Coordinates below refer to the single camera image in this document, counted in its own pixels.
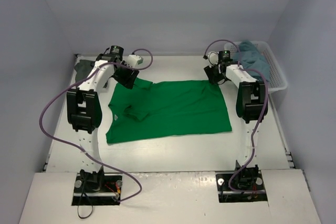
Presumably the grey green t shirt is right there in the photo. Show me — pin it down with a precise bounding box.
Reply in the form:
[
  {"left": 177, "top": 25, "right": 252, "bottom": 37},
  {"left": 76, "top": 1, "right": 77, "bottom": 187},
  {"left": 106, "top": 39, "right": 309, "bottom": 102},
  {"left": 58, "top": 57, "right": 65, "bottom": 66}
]
[{"left": 74, "top": 59, "right": 110, "bottom": 88}]

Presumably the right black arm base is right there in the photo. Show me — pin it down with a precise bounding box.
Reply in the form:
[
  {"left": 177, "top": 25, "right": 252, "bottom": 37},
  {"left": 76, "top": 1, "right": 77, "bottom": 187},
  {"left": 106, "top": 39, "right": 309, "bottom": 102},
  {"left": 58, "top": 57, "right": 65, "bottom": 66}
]
[{"left": 215, "top": 165, "right": 268, "bottom": 204}]

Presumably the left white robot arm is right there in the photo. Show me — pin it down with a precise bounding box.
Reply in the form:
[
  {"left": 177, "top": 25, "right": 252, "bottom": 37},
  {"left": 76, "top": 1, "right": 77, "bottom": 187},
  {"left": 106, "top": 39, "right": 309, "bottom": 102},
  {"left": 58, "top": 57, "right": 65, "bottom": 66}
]
[{"left": 66, "top": 46, "right": 143, "bottom": 193}]

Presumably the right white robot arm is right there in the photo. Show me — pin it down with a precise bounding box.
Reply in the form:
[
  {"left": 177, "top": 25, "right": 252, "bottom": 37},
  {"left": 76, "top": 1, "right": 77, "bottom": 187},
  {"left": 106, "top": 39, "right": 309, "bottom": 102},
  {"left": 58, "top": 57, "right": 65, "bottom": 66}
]
[{"left": 203, "top": 50, "right": 268, "bottom": 169}]

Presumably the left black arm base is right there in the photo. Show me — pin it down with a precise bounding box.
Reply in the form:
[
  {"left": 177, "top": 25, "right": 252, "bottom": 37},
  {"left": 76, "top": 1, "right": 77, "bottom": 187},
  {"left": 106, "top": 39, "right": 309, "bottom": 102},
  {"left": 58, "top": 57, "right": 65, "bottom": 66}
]
[{"left": 71, "top": 173, "right": 123, "bottom": 206}]

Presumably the blue t shirt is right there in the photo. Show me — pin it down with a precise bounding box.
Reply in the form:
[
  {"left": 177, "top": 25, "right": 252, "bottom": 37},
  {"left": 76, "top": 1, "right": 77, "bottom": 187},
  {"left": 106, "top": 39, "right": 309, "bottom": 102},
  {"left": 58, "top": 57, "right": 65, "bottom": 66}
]
[{"left": 232, "top": 40, "right": 270, "bottom": 82}]

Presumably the white laundry basket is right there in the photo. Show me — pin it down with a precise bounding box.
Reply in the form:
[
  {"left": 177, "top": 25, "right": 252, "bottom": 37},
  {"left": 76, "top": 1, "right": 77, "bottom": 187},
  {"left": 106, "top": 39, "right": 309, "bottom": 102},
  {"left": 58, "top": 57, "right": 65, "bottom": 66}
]
[{"left": 224, "top": 41, "right": 288, "bottom": 94}]

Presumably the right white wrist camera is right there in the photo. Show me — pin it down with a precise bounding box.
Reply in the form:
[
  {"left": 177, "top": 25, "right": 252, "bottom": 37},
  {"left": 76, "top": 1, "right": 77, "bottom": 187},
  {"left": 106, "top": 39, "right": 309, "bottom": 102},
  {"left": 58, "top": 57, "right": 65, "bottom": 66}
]
[{"left": 203, "top": 51, "right": 218, "bottom": 66}]

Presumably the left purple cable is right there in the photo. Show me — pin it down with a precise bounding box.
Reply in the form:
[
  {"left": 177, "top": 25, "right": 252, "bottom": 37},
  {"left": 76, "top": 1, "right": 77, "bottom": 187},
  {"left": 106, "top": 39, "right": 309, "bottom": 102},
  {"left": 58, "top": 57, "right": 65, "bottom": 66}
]
[{"left": 38, "top": 48, "right": 153, "bottom": 204}]

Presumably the purple cable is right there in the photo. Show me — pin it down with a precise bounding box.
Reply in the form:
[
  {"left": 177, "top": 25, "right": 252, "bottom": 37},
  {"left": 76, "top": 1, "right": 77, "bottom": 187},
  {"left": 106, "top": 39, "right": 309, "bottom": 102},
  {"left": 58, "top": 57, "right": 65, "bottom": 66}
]
[
  {"left": 204, "top": 39, "right": 270, "bottom": 192},
  {"left": 38, "top": 48, "right": 153, "bottom": 204}
]

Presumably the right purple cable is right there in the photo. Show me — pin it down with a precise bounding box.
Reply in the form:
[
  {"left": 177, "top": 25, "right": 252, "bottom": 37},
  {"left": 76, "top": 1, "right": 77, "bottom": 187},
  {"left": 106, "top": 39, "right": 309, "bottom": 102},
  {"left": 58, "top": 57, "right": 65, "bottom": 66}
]
[{"left": 204, "top": 39, "right": 270, "bottom": 192}]

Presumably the black thin looped cable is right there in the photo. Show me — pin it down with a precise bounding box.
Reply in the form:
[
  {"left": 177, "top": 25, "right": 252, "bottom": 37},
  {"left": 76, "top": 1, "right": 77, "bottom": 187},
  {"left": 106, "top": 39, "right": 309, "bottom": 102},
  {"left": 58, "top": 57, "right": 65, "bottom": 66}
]
[{"left": 77, "top": 192, "right": 95, "bottom": 219}]

